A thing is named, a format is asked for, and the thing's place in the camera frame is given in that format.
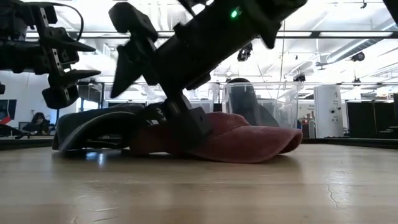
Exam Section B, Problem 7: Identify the clear plastic bin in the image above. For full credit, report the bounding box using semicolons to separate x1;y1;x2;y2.
221;81;305;129

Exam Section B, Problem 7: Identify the person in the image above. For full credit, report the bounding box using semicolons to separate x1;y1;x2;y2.
22;111;56;136

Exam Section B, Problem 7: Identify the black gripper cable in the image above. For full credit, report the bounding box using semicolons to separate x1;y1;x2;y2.
26;1;85;42

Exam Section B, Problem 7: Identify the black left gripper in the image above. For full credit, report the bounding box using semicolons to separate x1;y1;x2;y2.
0;0;102;110

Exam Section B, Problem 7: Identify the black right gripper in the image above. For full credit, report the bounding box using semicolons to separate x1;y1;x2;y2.
108;0;308;151

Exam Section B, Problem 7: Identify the red baseball cap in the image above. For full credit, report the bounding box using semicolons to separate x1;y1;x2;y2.
129;111;303;164

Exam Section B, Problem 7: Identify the black table edge rail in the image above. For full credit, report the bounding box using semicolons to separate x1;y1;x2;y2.
0;136;398;151

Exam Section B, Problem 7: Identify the black partition panel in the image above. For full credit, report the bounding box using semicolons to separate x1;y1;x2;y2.
346;93;398;139

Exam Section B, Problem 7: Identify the black baseball cap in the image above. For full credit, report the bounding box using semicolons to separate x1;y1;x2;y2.
51;101;170;157

